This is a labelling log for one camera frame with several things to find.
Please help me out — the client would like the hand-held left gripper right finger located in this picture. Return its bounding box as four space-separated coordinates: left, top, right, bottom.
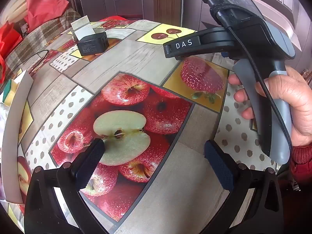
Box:
197 139 284 234

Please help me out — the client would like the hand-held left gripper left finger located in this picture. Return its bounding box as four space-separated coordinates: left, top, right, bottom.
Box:
24 138 106 234

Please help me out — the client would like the white cardboard box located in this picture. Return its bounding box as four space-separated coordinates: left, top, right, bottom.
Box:
0 68 35 204

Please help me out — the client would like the yellow sponge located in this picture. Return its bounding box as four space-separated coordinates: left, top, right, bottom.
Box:
2 79 19 105

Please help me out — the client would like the person's right forearm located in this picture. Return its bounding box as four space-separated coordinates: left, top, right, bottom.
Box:
290 144 312 191

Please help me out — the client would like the person's right hand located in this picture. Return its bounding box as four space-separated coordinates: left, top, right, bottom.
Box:
228 66 312 148

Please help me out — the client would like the black power adapter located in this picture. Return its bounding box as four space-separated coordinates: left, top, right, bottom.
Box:
77 32 110 57

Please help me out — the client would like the grey folded card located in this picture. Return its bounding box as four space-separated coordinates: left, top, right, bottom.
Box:
71 15 94 42

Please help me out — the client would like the plaid blanket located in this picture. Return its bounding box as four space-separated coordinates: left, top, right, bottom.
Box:
0 7 82 88

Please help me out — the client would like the red tote bag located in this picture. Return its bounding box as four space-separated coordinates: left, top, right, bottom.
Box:
0 21 23 83

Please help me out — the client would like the red plastic bag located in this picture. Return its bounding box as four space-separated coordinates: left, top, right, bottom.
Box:
26 0 70 33

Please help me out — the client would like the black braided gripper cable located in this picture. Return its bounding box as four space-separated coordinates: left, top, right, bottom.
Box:
210 1 293 152

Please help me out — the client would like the thin black cable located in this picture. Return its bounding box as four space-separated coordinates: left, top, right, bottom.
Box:
28 49 50 75

